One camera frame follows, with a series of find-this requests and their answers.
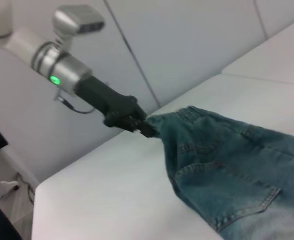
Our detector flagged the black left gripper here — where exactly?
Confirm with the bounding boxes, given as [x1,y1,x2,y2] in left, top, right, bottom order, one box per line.
[76,76,160,139]

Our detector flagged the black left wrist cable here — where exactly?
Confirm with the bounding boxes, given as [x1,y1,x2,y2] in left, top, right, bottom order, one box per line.
[53,89,98,115]

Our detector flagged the white bracket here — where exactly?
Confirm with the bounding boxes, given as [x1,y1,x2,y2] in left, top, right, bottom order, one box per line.
[0,179,20,193]

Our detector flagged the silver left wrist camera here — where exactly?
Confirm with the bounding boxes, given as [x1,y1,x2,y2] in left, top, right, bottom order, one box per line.
[51,4,106,46]

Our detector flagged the thin dark floor cable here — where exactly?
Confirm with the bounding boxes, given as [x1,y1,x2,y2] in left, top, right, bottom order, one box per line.
[16,171,35,205]

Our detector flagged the blue denim shorts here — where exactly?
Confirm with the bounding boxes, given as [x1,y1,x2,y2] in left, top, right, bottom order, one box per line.
[146,105,294,240]

